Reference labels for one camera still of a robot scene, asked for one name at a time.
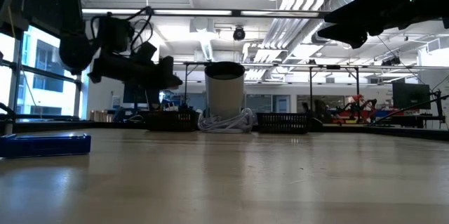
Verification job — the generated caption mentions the wooden crates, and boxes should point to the wooden crates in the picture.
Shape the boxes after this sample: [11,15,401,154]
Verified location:
[89,110,115,123]

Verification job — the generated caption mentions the black ceiling camera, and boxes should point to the black ceiling camera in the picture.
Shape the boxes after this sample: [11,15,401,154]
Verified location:
[232,26,246,41]

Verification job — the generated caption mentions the long ceiling light strip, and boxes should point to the long ceiling light strip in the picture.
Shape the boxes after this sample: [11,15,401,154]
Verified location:
[82,8,333,20]

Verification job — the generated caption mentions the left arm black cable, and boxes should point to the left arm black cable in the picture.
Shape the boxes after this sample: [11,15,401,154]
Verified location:
[90,5,156,53]

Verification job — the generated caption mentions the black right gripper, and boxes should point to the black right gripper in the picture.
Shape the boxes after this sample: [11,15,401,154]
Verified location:
[317,0,436,50]

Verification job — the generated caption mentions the white ceiling duct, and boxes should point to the white ceiling duct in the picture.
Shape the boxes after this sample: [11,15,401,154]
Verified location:
[189,16,220,62]

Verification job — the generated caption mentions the black background desk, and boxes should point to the black background desk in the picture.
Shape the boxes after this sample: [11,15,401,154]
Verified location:
[380,111,448,130]

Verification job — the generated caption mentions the white cylindrical air purifier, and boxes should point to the white cylindrical air purifier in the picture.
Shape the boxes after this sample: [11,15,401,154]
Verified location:
[204,61,246,119]

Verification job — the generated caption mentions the large glass window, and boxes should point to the large glass window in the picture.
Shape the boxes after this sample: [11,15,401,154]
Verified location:
[0,25,83,119]

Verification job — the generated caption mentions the black computer monitor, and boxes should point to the black computer monitor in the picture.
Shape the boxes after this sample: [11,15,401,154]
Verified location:
[122,83,161,112]
[391,82,431,110]

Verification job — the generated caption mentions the blue digital timer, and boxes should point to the blue digital timer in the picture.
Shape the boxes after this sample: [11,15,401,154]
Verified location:
[0,133,92,159]

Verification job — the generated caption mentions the red robot equipment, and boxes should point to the red robot equipment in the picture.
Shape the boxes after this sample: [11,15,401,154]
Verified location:
[331,94,379,126]

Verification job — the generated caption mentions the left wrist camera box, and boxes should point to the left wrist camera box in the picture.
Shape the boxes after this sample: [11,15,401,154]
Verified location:
[98,15,135,53]

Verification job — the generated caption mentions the white coiled cable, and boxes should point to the white coiled cable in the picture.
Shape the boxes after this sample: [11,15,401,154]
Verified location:
[196,107,254,134]

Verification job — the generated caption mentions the black plastic basket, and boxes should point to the black plastic basket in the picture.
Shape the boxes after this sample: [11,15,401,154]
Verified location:
[139,110,201,133]
[255,112,313,134]

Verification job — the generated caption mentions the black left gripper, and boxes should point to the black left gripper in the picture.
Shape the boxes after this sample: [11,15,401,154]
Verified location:
[89,43,183,112]

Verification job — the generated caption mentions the black power cable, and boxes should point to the black power cable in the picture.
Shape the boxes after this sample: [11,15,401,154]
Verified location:
[370,93,449,126]

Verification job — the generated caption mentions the black background rig frame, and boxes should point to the black background rig frame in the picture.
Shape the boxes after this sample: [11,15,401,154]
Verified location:
[140,60,362,119]

